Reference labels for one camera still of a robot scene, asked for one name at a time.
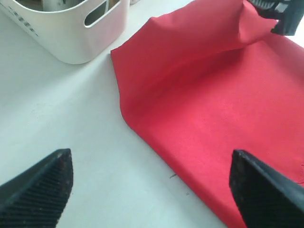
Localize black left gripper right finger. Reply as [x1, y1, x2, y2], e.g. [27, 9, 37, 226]
[229, 150, 304, 228]

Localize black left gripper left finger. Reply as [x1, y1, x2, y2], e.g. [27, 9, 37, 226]
[0, 149, 74, 228]

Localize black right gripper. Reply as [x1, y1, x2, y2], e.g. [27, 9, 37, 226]
[249, 0, 304, 36]

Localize red table cloth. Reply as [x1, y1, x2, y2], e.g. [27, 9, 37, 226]
[111, 0, 304, 228]

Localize cream plastic storage bin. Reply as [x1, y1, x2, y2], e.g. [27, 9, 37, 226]
[0, 0, 130, 64]

